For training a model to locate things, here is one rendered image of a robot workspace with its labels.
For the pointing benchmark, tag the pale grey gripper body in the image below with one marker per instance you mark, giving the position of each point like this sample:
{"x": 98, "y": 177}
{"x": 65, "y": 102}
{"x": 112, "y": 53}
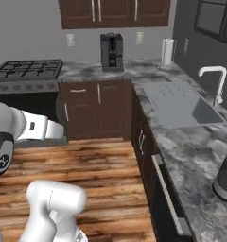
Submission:
{"x": 55, "y": 130}

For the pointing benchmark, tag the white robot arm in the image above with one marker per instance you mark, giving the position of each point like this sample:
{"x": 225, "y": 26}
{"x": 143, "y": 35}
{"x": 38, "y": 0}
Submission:
{"x": 47, "y": 204}

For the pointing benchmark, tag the grey stand mixer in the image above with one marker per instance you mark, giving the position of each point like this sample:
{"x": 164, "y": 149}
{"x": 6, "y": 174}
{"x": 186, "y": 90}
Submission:
{"x": 226, "y": 176}

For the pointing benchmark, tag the dark wood narrow cupboard door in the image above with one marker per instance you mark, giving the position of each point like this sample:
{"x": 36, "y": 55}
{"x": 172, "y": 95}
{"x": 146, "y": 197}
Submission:
{"x": 82, "y": 121}

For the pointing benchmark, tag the dark wood drawer front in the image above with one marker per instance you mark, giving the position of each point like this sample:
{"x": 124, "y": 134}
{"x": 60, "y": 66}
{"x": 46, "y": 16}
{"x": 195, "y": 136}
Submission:
{"x": 79, "y": 96}

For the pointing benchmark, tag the black gas stove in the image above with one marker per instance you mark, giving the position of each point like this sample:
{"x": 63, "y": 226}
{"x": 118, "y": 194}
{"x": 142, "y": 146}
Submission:
{"x": 27, "y": 71}

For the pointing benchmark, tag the black coffee machine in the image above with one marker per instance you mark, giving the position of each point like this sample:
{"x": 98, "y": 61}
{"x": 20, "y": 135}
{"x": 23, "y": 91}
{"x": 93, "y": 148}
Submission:
{"x": 112, "y": 52}

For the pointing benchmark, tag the dark wood cupboard run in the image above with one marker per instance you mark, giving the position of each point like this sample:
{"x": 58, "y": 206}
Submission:
{"x": 147, "y": 164}

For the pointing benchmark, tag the steel sink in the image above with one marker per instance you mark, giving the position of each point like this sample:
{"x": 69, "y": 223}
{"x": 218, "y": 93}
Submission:
{"x": 178, "y": 102}

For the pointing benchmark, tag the black dishwasher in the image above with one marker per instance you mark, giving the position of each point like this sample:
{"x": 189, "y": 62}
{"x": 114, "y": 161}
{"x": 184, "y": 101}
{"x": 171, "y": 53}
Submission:
{"x": 164, "y": 214}

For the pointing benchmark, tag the white paper towel roll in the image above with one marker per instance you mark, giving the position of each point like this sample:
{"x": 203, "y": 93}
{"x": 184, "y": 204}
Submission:
{"x": 167, "y": 50}

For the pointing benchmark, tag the white tap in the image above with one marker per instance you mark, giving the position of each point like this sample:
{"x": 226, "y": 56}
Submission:
{"x": 220, "y": 85}

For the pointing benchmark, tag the dark framed window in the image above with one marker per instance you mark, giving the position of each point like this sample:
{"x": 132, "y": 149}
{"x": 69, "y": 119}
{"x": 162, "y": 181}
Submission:
{"x": 216, "y": 19}

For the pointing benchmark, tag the white wall outlet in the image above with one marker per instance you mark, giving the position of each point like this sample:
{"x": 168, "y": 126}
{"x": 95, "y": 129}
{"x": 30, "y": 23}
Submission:
{"x": 140, "y": 38}
{"x": 70, "y": 40}

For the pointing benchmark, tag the dark wood wall cupboards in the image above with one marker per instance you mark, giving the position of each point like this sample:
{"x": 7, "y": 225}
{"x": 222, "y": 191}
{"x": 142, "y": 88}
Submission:
{"x": 115, "y": 12}

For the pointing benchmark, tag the grey wall outlet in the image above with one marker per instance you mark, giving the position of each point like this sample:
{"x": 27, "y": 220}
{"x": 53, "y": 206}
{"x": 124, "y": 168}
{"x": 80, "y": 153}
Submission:
{"x": 186, "y": 45}

